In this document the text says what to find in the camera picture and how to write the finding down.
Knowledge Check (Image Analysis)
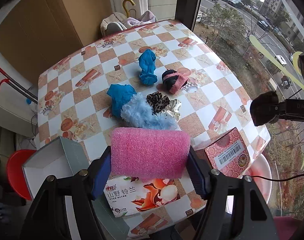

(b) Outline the light blue fluffy duster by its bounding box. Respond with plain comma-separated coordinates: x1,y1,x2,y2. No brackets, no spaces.
121,93,177,130

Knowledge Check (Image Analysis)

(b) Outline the pink cloth pile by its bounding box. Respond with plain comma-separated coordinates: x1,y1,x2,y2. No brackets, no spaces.
122,10,157,29

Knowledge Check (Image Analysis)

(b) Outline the white bottle blue cap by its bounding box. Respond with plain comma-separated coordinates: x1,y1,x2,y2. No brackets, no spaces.
26,98,38,115

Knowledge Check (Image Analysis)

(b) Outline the white cabinet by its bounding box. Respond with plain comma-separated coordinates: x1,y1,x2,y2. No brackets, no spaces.
0,53,38,138

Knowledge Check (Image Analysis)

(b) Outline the yellow umbrella handle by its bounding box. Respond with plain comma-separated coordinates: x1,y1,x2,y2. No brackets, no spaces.
122,0,136,18

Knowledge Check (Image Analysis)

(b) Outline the red patterned carton box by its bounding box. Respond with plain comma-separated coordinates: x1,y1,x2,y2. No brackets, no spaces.
204,127,250,178

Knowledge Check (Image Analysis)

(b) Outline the black cable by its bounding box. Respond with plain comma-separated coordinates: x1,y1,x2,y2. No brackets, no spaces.
249,172,304,183

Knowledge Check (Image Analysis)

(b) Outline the pink black striped sock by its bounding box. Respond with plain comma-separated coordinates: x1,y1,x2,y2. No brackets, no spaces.
162,69,188,94

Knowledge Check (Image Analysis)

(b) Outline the cream polka dot scrunchie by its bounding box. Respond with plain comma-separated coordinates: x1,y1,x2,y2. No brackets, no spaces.
163,99,182,122

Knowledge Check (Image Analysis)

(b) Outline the red handled mop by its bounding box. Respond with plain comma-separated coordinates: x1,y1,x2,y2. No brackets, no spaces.
0,68,38,104

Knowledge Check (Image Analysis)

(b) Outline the red plastic stool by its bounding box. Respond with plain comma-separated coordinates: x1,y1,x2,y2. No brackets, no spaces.
6,149,36,200

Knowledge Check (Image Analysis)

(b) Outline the dark knitted purple hat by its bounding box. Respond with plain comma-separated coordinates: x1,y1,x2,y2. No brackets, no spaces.
250,91,279,127

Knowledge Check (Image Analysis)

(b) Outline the leopard print scrunchie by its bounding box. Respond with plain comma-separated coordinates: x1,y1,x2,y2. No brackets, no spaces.
146,92,170,115

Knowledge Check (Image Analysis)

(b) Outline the large pink sponge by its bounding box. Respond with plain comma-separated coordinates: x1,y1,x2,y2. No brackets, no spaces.
111,127,191,180

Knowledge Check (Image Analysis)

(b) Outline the tissue pack floral print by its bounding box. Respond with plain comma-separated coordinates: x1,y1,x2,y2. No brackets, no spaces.
104,176,180,217

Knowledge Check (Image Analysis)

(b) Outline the brown cardboard sheet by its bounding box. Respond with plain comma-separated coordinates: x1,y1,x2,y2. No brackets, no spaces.
0,0,112,85

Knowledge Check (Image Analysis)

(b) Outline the blue cloth bundle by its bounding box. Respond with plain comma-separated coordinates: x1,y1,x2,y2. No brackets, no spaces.
107,84,136,118
138,49,157,86

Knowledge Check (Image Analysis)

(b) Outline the checkered patterned tablecloth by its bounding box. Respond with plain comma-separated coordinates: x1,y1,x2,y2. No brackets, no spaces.
37,18,272,237

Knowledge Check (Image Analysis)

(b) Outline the grey white storage box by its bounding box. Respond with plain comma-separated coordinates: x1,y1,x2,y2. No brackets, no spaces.
23,137,129,239

